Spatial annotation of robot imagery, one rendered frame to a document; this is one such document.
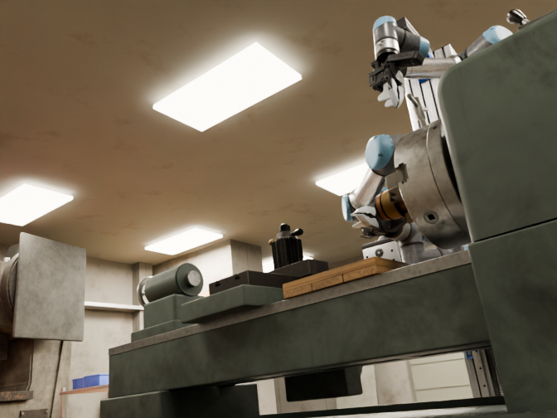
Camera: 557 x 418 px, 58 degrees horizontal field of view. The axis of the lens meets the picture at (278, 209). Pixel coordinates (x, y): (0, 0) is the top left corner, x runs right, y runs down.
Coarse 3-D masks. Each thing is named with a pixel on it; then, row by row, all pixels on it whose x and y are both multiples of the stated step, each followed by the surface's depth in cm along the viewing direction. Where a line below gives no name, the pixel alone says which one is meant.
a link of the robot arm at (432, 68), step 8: (448, 56) 192; (456, 56) 189; (464, 56) 189; (424, 64) 180; (432, 64) 182; (440, 64) 184; (448, 64) 186; (408, 72) 177; (416, 72) 179; (424, 72) 181; (432, 72) 183; (440, 72) 185
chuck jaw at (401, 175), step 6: (402, 168) 119; (390, 174) 123; (396, 174) 122; (402, 174) 119; (390, 180) 123; (396, 180) 121; (402, 180) 119; (390, 186) 122; (396, 186) 121; (390, 192) 127; (396, 192) 125; (390, 198) 130; (396, 198) 128; (402, 198) 128; (396, 204) 132
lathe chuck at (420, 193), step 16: (400, 144) 123; (416, 144) 118; (400, 160) 120; (416, 160) 116; (416, 176) 116; (432, 176) 113; (400, 192) 118; (416, 192) 116; (432, 192) 113; (416, 208) 117; (432, 208) 114; (416, 224) 118; (432, 224) 117; (448, 224) 115; (432, 240) 120; (448, 240) 119; (464, 240) 119
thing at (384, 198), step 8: (384, 192) 136; (376, 200) 137; (384, 200) 134; (376, 208) 136; (384, 208) 134; (392, 208) 133; (400, 208) 133; (384, 216) 136; (392, 216) 135; (400, 216) 134
